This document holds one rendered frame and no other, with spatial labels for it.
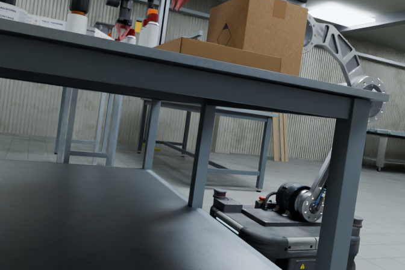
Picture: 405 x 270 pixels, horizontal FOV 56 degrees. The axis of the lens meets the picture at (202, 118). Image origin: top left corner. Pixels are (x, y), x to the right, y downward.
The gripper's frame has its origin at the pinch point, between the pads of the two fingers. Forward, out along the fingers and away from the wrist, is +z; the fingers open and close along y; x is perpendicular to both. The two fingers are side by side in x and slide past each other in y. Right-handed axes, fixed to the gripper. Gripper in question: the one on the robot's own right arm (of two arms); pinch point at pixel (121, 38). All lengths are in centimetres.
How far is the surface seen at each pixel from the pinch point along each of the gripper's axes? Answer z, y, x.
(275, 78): 22, 116, 15
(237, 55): 18, 113, 6
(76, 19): -2.5, 9.9, -22.8
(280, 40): 3, 82, 37
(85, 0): -11.7, 9.0, -20.0
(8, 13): 3, 22, -48
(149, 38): 4.1, 38.4, 4.0
